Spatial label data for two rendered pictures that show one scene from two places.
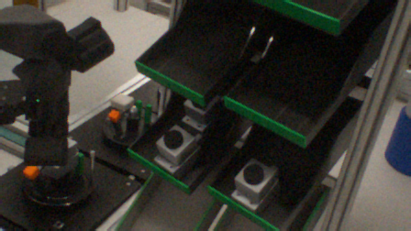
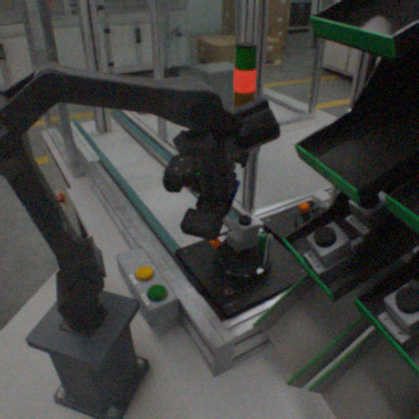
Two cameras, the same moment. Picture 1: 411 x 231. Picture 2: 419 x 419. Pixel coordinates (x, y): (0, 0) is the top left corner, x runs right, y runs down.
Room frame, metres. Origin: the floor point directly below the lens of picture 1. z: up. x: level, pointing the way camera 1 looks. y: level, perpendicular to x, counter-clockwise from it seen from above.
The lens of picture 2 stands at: (0.30, -0.07, 1.59)
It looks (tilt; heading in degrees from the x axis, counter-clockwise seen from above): 34 degrees down; 35
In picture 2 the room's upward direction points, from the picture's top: straight up
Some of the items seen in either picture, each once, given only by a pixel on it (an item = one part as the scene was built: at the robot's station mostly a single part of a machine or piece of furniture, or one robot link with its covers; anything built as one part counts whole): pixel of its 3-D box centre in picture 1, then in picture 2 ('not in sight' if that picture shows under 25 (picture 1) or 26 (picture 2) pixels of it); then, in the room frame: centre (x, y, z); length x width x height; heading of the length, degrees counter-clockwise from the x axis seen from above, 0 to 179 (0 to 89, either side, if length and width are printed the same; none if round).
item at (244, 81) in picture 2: not in sight; (244, 79); (1.09, 0.39, 1.33); 0.05 x 0.05 x 0.05
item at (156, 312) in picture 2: not in sight; (146, 283); (0.74, 0.43, 0.93); 0.21 x 0.07 x 0.06; 66
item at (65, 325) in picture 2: not in sight; (81, 308); (0.53, 0.36, 1.09); 0.07 x 0.07 x 0.06; 17
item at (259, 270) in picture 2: (59, 185); (242, 257); (0.90, 0.26, 0.98); 0.14 x 0.14 x 0.02
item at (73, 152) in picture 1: (63, 151); (248, 229); (0.91, 0.26, 1.06); 0.08 x 0.04 x 0.07; 156
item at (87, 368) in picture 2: not in sight; (94, 353); (0.53, 0.36, 0.96); 0.15 x 0.15 x 0.20; 17
